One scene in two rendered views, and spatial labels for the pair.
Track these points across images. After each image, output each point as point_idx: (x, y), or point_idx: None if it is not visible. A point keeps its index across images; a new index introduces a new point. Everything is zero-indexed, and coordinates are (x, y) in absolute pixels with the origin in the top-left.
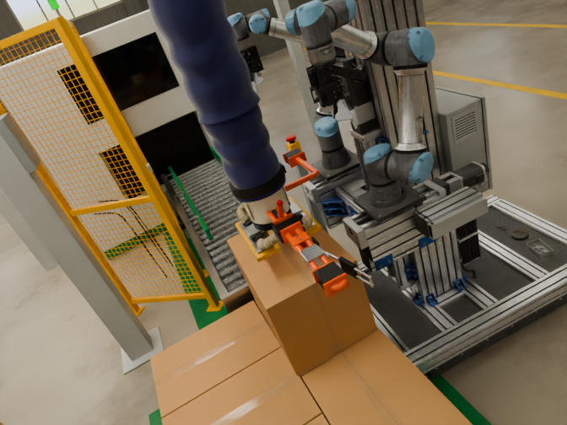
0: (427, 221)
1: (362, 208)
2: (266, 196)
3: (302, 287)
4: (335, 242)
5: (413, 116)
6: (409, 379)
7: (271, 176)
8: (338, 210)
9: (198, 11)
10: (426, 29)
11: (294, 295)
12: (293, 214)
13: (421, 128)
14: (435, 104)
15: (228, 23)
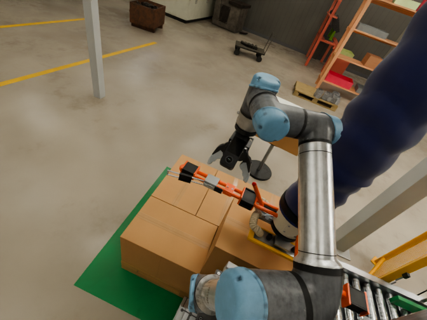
0: (186, 308)
1: None
2: (279, 199)
3: (229, 213)
4: (243, 258)
5: (213, 282)
6: (165, 249)
7: (286, 200)
8: None
9: (377, 68)
10: (237, 306)
11: (229, 208)
12: (276, 236)
13: (204, 295)
14: None
15: (382, 105)
